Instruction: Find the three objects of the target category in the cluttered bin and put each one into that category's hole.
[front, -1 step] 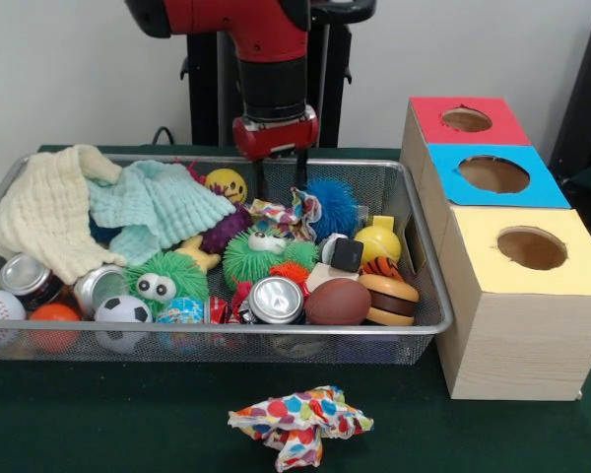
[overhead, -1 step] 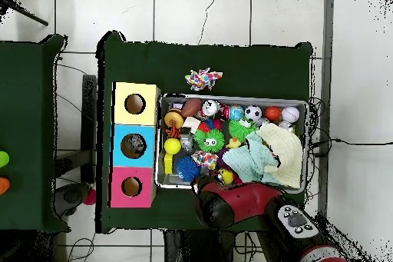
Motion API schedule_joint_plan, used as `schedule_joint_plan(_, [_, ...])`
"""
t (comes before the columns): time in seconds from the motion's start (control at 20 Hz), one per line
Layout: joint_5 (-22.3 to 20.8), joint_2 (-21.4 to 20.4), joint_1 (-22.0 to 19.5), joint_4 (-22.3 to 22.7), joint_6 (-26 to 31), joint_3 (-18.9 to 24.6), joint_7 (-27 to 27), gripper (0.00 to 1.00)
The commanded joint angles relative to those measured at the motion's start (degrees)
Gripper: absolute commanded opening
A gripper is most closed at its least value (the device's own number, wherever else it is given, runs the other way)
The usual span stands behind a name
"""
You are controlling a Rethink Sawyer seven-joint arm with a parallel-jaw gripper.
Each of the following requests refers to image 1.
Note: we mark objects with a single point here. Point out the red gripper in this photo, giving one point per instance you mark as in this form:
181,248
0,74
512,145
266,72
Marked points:
276,140

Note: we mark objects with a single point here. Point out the polka dot cloth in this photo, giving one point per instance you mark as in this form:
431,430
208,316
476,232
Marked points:
295,217
300,414

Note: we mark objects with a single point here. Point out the teal knitted cloth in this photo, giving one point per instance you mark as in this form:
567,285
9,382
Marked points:
167,207

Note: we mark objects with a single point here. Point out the cream knitted cloth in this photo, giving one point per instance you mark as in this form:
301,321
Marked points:
44,212

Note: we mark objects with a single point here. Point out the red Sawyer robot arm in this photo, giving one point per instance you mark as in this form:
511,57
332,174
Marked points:
266,29

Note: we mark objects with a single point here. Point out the shallow clear mesh bin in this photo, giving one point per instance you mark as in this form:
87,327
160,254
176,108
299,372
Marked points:
384,351

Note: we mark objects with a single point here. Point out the wooden box with three holes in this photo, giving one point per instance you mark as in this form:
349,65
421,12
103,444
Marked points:
522,335

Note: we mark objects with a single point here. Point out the yellow smiley ball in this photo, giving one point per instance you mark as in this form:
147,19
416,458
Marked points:
226,184

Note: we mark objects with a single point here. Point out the small blue spiky ball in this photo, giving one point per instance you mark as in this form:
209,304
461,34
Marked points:
335,207

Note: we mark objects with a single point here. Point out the small green spiky ball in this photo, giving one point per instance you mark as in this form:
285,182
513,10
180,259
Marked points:
246,261

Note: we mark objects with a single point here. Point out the brown toy football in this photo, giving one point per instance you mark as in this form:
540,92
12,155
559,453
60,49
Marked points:
337,301

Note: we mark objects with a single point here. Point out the green spiky ball with eyes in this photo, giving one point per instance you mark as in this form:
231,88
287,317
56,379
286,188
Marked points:
177,273

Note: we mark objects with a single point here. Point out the wooden burger toy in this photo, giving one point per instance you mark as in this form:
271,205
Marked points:
389,300

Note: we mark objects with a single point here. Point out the black and white soccer ball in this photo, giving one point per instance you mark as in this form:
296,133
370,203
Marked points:
123,310

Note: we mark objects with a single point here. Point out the black upright panel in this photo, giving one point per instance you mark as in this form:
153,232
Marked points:
586,98

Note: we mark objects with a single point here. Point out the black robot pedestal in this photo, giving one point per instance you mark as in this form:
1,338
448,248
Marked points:
337,98

